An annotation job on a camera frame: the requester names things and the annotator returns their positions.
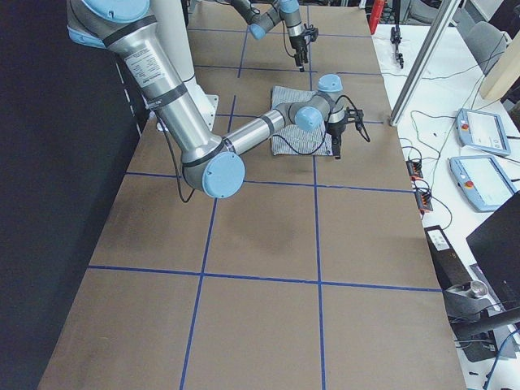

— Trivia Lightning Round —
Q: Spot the metal cup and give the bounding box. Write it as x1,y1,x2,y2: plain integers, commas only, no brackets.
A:
469,279,488,299

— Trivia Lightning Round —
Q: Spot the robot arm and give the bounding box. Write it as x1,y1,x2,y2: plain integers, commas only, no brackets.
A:
67,1,347,198
229,0,319,72

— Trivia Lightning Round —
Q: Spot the red cylinder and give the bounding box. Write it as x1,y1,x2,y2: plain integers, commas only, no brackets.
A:
368,0,386,35

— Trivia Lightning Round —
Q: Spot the grey office chair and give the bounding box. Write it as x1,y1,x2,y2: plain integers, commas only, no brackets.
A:
464,21,511,75

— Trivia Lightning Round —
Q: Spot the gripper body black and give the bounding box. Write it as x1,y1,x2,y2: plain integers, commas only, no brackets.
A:
327,121,346,140
289,34,310,52

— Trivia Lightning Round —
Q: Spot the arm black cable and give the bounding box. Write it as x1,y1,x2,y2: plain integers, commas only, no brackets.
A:
162,95,371,203

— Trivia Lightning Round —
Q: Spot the black monitor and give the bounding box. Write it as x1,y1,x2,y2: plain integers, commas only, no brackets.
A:
466,192,519,301

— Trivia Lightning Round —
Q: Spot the black flat box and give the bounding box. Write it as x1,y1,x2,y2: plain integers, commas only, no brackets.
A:
424,225,472,290

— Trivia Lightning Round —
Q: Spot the teach pendant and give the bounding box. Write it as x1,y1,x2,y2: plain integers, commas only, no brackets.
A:
456,108,511,157
448,155,517,212

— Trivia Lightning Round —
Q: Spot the aluminium frame post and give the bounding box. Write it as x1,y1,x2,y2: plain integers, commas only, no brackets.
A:
389,0,460,127

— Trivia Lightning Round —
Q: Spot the near teach pendant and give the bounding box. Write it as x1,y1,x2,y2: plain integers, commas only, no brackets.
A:
448,155,517,212

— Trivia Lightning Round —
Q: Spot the far teach pendant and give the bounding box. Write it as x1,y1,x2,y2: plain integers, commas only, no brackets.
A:
456,108,511,157

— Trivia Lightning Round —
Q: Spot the orange black connector box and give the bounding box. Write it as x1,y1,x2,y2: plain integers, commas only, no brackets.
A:
405,160,423,180

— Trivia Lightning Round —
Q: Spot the striped polo shirt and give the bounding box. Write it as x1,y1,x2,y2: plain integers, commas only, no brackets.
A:
271,85,332,156

